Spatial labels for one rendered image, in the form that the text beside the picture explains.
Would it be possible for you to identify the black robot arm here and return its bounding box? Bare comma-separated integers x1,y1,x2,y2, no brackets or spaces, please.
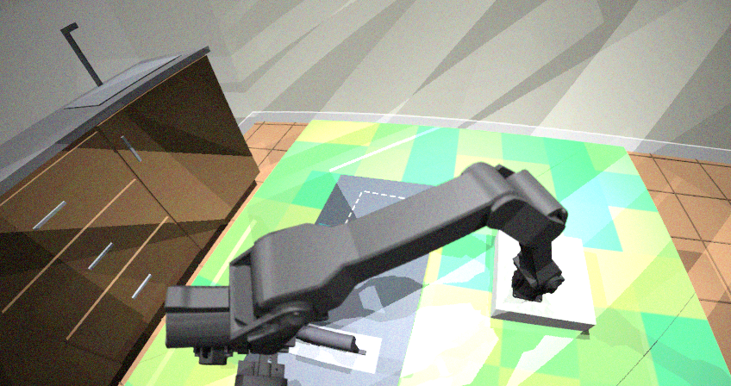
164,161,568,365

